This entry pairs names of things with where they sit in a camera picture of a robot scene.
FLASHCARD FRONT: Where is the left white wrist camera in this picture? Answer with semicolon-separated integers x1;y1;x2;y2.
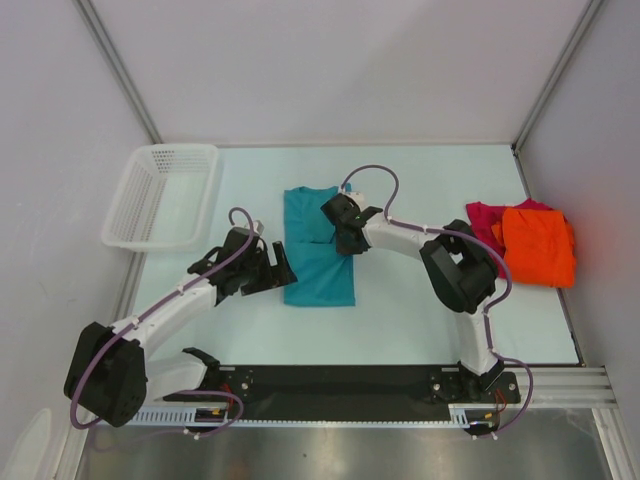
245;220;264;236

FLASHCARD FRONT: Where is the white slotted cable duct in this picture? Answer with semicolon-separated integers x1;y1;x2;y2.
128;406;496;429

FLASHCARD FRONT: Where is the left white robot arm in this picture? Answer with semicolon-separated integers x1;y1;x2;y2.
63;227;297;429

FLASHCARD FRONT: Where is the white plastic basket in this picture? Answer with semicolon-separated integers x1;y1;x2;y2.
101;143;223;253

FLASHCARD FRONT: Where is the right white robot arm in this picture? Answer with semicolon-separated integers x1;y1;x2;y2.
321;193;504;401

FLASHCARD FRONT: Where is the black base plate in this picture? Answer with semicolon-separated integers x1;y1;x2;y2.
196;365;521;423

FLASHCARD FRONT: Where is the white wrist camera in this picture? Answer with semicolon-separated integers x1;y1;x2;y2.
245;220;264;236
339;188;365;206

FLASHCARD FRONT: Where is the magenta folded t shirt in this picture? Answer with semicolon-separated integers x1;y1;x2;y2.
466;200;557;284

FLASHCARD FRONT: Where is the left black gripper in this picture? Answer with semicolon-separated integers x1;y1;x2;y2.
238;241;296;295

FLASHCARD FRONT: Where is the teal t shirt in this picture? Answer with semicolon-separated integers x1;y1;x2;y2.
283;186;356;308

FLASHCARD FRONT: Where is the aluminium frame rail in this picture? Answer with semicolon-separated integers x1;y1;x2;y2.
530;367;617;409

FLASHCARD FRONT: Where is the orange folded t shirt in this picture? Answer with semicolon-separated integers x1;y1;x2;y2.
491;207;577;288

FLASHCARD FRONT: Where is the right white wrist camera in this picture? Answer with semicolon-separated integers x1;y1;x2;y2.
339;188;365;206

